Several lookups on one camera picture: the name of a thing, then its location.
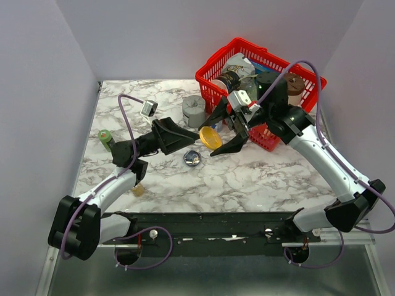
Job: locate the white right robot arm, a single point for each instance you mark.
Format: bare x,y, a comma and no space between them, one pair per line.
356,195

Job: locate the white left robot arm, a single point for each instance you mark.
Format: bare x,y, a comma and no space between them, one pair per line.
102,191

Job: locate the round dark blue pill container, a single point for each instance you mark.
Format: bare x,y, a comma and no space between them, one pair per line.
192,158

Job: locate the red plastic shopping basket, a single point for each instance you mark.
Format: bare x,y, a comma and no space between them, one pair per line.
212,94

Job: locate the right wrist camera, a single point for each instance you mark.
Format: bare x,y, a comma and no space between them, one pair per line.
241,102

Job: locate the grey patterned snack bag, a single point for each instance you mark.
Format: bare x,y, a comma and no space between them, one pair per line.
239,64

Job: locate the blue box in basket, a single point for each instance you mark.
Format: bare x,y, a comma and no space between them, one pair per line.
262,68

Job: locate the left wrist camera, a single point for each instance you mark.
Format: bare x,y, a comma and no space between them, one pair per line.
149,108

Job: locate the grey wrapped toilet paper roll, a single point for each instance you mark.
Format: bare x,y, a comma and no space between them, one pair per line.
194,111

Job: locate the amber pill bottle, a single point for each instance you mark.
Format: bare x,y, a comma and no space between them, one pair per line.
138,190

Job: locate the green lidded dark jar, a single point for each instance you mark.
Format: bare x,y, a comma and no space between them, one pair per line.
106,139

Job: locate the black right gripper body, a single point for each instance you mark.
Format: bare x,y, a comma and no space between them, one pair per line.
237,122

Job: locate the black cup with white rim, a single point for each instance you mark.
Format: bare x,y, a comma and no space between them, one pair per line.
229,81

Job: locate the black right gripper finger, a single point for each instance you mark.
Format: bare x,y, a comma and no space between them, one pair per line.
219,114
233,146

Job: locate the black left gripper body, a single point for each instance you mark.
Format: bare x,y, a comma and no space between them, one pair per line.
156,140

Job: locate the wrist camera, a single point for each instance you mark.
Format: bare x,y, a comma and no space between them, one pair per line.
241,102
149,108

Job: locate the brown lidded paper cup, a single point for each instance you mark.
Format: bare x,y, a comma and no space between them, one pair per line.
295,88

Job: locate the round yellow pill container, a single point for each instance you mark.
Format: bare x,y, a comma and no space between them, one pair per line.
210,138

